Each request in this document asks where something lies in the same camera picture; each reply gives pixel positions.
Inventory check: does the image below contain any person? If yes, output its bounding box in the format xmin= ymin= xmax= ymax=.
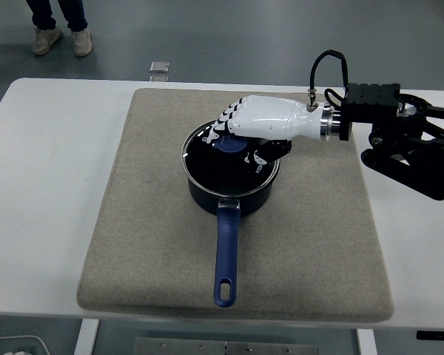
xmin=24 ymin=0 xmax=93 ymax=57

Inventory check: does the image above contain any grey metal plate with screws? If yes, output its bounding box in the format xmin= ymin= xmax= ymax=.
xmin=133 ymin=336 xmax=320 ymax=355

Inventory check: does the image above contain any white table leg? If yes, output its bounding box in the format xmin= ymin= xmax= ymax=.
xmin=73 ymin=318 xmax=101 ymax=355
xmin=356 ymin=328 xmax=378 ymax=355

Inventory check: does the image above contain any black pot blue handle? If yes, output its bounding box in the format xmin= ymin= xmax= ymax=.
xmin=187 ymin=166 xmax=274 ymax=308

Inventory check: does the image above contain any white rounded floor frame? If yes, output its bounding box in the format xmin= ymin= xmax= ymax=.
xmin=0 ymin=334 xmax=50 ymax=355

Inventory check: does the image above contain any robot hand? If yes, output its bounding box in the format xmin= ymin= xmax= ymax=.
xmin=198 ymin=95 xmax=323 ymax=175

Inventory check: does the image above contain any beige fabric mat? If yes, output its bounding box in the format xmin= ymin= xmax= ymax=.
xmin=76 ymin=87 xmax=395 ymax=322

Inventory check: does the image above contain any glass pot lid blue knob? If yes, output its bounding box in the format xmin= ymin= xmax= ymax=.
xmin=181 ymin=118 xmax=282 ymax=196

